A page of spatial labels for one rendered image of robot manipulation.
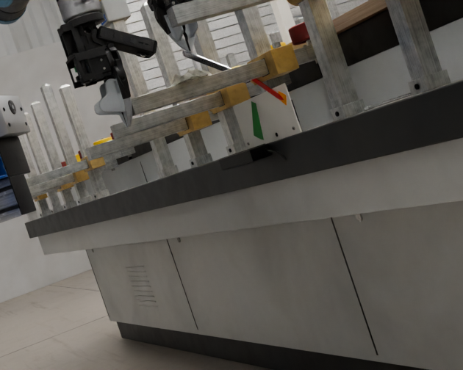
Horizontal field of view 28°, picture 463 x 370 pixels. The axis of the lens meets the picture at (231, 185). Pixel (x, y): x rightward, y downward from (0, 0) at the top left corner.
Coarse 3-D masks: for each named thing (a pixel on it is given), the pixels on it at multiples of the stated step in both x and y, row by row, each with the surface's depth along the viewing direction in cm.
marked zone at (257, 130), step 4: (252, 104) 192; (252, 108) 192; (256, 108) 191; (252, 112) 193; (256, 112) 191; (252, 116) 194; (256, 116) 192; (256, 120) 192; (256, 124) 193; (256, 128) 194; (260, 128) 192; (256, 132) 194; (260, 132) 193; (256, 136) 195; (260, 136) 193
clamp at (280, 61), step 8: (280, 48) 179; (288, 48) 179; (264, 56) 181; (272, 56) 178; (280, 56) 178; (288, 56) 179; (272, 64) 179; (280, 64) 178; (288, 64) 179; (296, 64) 180; (272, 72) 180; (280, 72) 178; (288, 72) 182; (264, 80) 184
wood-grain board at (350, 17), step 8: (376, 0) 176; (384, 0) 174; (360, 8) 182; (368, 8) 179; (376, 8) 177; (384, 8) 175; (344, 16) 187; (352, 16) 185; (360, 16) 182; (368, 16) 180; (336, 24) 191; (344, 24) 188; (352, 24) 186; (296, 48) 208; (200, 96) 265
